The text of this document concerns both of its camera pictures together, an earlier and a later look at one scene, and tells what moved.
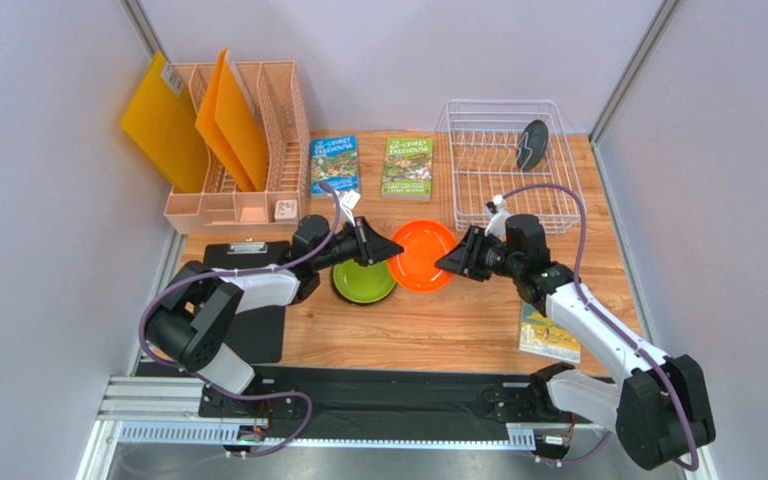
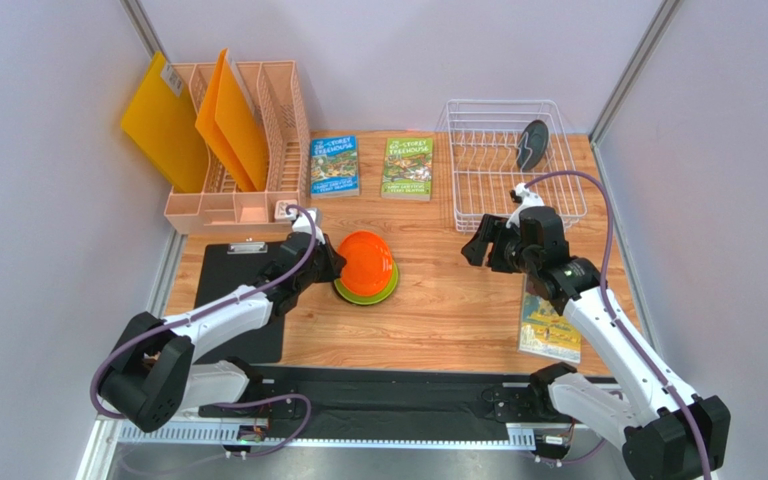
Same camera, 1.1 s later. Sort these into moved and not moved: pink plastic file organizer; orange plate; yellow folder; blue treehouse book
Moved: orange plate
Not moved: yellow folder; pink plastic file organizer; blue treehouse book
